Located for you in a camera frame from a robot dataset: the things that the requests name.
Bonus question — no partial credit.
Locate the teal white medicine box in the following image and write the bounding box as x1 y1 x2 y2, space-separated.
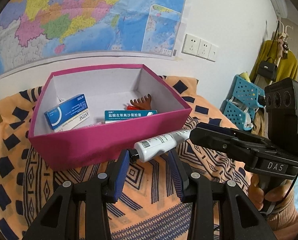
104 109 158 124

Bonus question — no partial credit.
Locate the small plush toy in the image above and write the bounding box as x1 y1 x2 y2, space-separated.
276 36 290 59

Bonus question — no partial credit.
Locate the person's right hand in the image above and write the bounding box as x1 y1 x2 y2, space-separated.
247 172 293 212

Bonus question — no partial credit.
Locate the pink cardboard box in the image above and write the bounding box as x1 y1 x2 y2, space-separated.
28 64 192 172

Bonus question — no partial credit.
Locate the beige tube with white cap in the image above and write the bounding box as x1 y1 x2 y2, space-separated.
83 121 105 128

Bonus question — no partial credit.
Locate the colourful wall map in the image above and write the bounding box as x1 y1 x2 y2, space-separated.
0 0 192 80

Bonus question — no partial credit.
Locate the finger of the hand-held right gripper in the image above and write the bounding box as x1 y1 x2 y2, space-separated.
189 127 261 165
200 123 271 145

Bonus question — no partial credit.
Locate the black handbag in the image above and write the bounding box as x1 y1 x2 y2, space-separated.
257 57 278 82

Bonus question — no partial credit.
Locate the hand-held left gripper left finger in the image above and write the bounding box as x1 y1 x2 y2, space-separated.
22 149 132 240

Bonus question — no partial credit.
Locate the pink white cream tube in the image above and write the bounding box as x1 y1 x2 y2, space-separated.
134 129 193 162

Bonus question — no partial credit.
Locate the wooden comb massager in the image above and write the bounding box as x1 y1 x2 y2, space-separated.
129 94 153 110

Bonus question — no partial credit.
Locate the blue white medicine box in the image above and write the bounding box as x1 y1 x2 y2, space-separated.
44 94 92 132

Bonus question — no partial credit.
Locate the yellow coat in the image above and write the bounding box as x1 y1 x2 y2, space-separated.
250 39 298 85

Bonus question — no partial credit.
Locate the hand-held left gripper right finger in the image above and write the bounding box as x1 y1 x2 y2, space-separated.
167 149 276 240

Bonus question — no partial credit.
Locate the coat rack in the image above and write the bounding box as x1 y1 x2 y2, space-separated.
271 20 294 85

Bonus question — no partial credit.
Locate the white wall socket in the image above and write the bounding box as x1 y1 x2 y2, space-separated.
181 33 201 55
197 39 212 59

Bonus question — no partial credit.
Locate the orange patterned tablecloth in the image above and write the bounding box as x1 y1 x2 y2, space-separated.
0 75 254 240

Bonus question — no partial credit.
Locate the white wall switch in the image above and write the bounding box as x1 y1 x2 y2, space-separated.
207 44 219 62

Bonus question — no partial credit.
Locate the blue perforated plastic rack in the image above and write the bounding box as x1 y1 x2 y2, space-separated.
219 74 266 132

